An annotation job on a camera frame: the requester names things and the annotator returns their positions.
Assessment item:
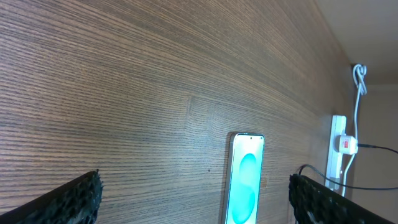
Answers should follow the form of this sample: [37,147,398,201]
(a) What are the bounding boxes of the blue Galaxy smartphone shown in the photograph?
[221,133,265,224]

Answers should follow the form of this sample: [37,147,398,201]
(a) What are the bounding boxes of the white power strip cord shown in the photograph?
[340,63,368,197]

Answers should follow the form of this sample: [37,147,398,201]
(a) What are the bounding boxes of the white USB charger plug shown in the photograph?
[338,135,358,155]

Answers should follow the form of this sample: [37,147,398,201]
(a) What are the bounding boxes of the black USB charging cable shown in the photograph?
[298,142,398,191]

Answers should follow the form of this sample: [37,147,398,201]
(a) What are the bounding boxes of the white power strip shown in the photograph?
[325,115,346,190]

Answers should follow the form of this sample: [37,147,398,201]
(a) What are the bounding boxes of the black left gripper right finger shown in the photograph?
[289,174,393,224]

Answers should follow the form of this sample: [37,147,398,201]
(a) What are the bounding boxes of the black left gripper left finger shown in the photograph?
[1,170,103,224]

